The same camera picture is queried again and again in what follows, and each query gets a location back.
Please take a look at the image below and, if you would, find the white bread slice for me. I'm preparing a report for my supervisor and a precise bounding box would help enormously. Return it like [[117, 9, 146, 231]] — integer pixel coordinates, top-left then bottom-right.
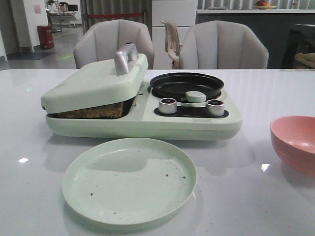
[[57, 102, 124, 118]]

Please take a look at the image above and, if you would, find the green breakfast maker lid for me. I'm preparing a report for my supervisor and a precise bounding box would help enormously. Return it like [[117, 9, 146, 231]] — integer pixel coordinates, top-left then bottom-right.
[[41, 54, 148, 114]]

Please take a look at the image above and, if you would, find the pink plastic bowl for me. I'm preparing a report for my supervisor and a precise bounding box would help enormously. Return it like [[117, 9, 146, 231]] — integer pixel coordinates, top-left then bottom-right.
[[270, 116, 315, 176]]

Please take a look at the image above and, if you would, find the green breakfast maker base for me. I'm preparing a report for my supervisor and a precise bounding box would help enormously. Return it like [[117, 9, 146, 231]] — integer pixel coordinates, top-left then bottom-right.
[[46, 82, 242, 141]]

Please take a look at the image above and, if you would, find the left silver control knob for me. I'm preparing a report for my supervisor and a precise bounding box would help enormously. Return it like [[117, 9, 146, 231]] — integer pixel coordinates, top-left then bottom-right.
[[158, 98, 177, 115]]

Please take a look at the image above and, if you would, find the silver control knob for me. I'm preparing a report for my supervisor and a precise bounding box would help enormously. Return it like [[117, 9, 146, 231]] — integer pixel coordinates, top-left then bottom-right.
[[205, 99, 224, 117], [158, 98, 177, 115]]

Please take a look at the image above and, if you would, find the round black frying pan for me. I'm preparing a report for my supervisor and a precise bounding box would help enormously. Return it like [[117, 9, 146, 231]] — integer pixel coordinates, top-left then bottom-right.
[[150, 72, 224, 102]]

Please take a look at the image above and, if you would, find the right silver control knob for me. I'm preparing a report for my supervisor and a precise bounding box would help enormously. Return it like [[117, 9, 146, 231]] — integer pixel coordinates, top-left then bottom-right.
[[205, 99, 224, 117]]

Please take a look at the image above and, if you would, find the light green round plate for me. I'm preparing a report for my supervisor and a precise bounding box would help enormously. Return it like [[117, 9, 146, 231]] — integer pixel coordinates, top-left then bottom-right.
[[62, 138, 197, 228]]

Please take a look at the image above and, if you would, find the beige office chair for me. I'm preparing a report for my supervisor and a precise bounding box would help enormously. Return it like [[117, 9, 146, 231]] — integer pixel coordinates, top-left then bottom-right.
[[161, 20, 181, 69]]

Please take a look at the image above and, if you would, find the right grey upholstered chair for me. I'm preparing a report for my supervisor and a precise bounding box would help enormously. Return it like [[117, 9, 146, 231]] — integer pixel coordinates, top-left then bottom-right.
[[179, 20, 269, 69]]

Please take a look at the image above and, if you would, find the grey upholstered chair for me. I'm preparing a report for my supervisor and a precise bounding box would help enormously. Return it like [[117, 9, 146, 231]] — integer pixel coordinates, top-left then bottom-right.
[[73, 19, 155, 69], [179, 20, 269, 69]]

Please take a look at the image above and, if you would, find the left grey upholstered chair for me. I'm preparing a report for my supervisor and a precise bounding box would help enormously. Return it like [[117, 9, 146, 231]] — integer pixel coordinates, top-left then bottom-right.
[[73, 19, 155, 69]]

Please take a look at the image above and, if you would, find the white cabinet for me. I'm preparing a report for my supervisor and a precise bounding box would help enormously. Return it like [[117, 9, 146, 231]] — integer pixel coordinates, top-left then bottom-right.
[[152, 0, 198, 69]]

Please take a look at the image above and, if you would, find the red trash bin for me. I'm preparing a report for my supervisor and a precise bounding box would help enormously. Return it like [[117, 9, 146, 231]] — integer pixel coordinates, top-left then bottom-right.
[[37, 25, 54, 49]]

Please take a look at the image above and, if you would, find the fruit plate on counter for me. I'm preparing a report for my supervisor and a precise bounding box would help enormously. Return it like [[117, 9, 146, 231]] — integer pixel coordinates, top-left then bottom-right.
[[254, 0, 277, 10]]

